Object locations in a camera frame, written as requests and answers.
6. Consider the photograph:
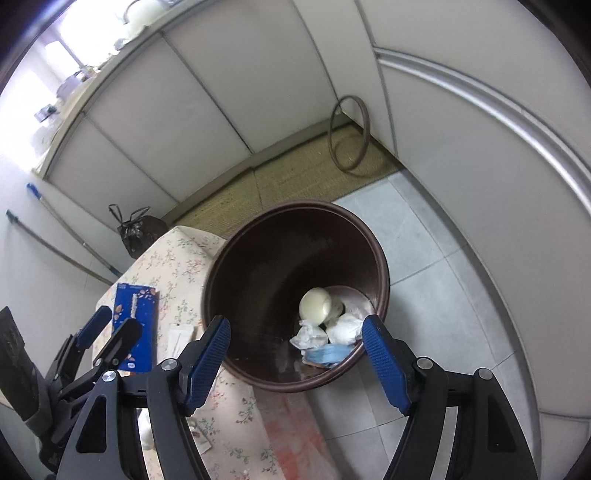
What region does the dark brown trash bucket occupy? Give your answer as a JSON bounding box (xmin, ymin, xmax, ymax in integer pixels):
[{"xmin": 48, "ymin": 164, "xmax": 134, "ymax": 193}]
[{"xmin": 201, "ymin": 200, "xmax": 391, "ymax": 393}]

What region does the white snack wrapper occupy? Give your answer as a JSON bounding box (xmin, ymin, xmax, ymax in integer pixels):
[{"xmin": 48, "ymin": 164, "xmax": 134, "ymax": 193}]
[{"xmin": 186, "ymin": 417, "xmax": 212, "ymax": 455}]

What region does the white tissue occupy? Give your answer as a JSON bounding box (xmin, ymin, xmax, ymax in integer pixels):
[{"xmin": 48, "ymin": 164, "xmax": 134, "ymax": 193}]
[{"xmin": 325, "ymin": 313, "xmax": 363, "ymax": 345}]

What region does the white floral paper cup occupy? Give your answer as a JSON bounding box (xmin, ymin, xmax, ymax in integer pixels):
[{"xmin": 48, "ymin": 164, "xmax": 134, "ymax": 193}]
[{"xmin": 298, "ymin": 287, "xmax": 345, "ymax": 326}]

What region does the brown hose ring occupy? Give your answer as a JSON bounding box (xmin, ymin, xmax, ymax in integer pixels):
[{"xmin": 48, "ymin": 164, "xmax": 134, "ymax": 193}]
[{"xmin": 327, "ymin": 95, "xmax": 371, "ymax": 175}]

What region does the white paper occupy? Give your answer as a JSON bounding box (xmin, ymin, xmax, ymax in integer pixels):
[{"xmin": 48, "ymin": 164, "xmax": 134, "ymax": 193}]
[{"xmin": 290, "ymin": 320, "xmax": 329, "ymax": 351}]

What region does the floral tablecloth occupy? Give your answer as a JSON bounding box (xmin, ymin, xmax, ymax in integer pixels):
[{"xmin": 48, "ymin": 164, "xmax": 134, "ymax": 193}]
[{"xmin": 91, "ymin": 225, "xmax": 339, "ymax": 480}]

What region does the blue handled mop pole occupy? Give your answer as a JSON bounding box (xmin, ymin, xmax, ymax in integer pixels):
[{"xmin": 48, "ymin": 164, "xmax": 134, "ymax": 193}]
[{"xmin": 26, "ymin": 182, "xmax": 122, "ymax": 277}]

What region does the white paper leaflet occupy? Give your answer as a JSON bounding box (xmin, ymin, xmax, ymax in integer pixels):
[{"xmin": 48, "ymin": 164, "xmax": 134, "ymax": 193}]
[{"xmin": 166, "ymin": 325, "xmax": 195, "ymax": 358}]

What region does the teal handled mop pole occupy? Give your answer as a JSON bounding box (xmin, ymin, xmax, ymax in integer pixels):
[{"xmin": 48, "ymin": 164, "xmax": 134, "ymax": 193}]
[{"xmin": 5, "ymin": 210, "xmax": 113, "ymax": 286}]

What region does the blue cookie box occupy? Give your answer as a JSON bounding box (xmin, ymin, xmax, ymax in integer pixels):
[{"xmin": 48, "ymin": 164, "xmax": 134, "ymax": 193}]
[{"xmin": 112, "ymin": 283, "xmax": 158, "ymax": 374}]

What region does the purple electric kettle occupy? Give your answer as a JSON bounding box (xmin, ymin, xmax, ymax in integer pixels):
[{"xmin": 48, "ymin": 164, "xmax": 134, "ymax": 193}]
[{"xmin": 56, "ymin": 71, "xmax": 86, "ymax": 101}]

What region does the green floor mat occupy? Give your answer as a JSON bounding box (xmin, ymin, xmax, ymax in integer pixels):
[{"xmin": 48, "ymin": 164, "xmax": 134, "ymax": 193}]
[{"xmin": 163, "ymin": 115, "xmax": 402, "ymax": 238}]

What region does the black garbage bag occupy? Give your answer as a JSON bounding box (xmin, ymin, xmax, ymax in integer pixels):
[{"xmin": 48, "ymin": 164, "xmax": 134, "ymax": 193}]
[{"xmin": 108, "ymin": 204, "xmax": 169, "ymax": 260}]

